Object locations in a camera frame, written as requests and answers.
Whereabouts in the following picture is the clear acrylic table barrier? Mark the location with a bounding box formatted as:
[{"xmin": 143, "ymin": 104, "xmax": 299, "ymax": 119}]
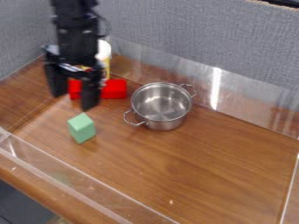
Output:
[{"xmin": 0, "ymin": 40, "xmax": 299, "ymax": 224}]

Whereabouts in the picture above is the small steel pot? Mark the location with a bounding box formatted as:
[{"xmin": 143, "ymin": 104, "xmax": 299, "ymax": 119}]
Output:
[{"xmin": 123, "ymin": 82, "xmax": 198, "ymax": 131}]

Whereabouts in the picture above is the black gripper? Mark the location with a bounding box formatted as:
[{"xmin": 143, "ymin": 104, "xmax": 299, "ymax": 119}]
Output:
[{"xmin": 43, "ymin": 25, "xmax": 104, "ymax": 111}]

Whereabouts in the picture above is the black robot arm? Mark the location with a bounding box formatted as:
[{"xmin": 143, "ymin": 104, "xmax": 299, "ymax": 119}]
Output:
[{"xmin": 43, "ymin": 0, "xmax": 111, "ymax": 111}]

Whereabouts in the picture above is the yellow Play-Doh can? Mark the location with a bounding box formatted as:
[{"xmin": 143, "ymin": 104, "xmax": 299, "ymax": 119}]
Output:
[{"xmin": 95, "ymin": 39, "xmax": 112, "ymax": 80}]

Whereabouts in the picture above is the red rectangular block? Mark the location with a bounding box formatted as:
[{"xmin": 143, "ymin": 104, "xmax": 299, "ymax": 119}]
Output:
[{"xmin": 68, "ymin": 79, "xmax": 127, "ymax": 100}]

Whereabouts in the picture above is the green foam block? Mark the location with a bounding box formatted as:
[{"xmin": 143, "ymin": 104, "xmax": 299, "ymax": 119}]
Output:
[{"xmin": 67, "ymin": 113, "xmax": 96, "ymax": 144}]

